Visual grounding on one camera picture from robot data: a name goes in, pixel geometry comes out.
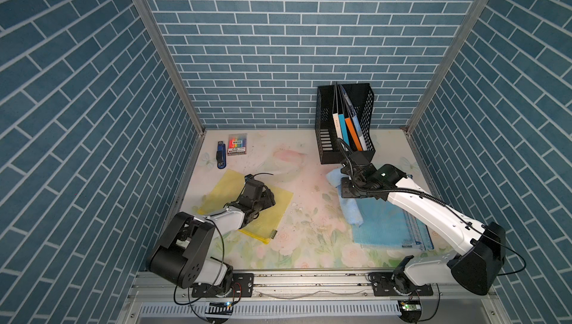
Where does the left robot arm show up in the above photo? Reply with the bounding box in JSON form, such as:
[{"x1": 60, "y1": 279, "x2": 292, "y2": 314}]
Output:
[{"x1": 147, "y1": 174, "x2": 276, "y2": 296}]

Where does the orange book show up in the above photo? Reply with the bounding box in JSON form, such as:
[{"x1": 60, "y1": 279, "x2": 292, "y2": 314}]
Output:
[{"x1": 345, "y1": 118, "x2": 363, "y2": 151}]

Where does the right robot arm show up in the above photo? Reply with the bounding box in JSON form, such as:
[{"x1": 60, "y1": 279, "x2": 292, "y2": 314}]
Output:
[{"x1": 341, "y1": 151, "x2": 506, "y2": 296}]

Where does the blue folder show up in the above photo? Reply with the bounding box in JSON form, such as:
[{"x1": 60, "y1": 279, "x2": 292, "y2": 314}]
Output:
[{"x1": 338, "y1": 85, "x2": 368, "y2": 151}]

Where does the blue black stapler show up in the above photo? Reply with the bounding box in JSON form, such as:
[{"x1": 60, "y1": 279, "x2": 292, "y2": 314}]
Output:
[{"x1": 216, "y1": 141, "x2": 227, "y2": 170}]

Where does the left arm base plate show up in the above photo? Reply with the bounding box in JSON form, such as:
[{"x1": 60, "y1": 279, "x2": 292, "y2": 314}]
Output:
[{"x1": 191, "y1": 273, "x2": 255, "y2": 299}]

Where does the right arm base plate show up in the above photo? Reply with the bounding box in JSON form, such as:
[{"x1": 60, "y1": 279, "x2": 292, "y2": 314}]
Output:
[{"x1": 366, "y1": 272, "x2": 433, "y2": 297}]

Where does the teal book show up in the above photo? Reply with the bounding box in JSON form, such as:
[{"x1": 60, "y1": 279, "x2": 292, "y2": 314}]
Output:
[{"x1": 337, "y1": 113, "x2": 351, "y2": 148}]

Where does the black mesh file holder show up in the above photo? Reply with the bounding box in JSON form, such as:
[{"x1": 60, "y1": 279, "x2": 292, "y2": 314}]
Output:
[{"x1": 313, "y1": 83, "x2": 376, "y2": 165}]

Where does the yellow mesh document bag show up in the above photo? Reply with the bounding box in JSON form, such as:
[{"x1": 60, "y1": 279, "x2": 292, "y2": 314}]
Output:
[{"x1": 198, "y1": 170, "x2": 293, "y2": 244}]

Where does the light blue cleaning cloth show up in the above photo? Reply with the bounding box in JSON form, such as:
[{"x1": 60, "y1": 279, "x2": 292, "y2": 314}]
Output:
[{"x1": 326, "y1": 168, "x2": 363, "y2": 227}]

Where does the box of coloured markers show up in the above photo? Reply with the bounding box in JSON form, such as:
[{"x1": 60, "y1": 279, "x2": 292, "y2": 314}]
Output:
[{"x1": 226, "y1": 133, "x2": 247, "y2": 156}]

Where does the aluminium front rail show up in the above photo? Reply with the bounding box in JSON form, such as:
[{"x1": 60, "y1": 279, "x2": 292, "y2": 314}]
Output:
[{"x1": 118, "y1": 270, "x2": 509, "y2": 323}]

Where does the blue mesh document bag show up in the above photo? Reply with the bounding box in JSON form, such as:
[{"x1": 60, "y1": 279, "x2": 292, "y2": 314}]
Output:
[{"x1": 352, "y1": 198, "x2": 419, "y2": 249}]

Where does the white book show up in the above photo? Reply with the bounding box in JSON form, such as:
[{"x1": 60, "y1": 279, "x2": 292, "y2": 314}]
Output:
[{"x1": 332, "y1": 112, "x2": 343, "y2": 141}]

